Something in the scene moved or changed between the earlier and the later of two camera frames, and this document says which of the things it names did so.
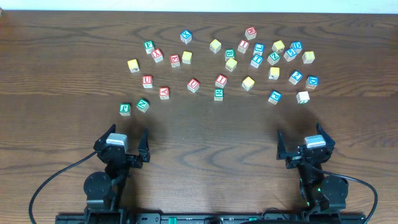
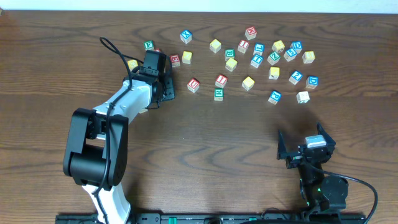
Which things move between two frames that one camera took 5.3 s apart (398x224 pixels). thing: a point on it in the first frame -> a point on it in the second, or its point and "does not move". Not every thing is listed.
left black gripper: x=125 y=157 -> x=169 y=88
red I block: x=221 y=81 does not move
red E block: x=175 y=60 does not move
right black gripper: x=304 y=158 does not move
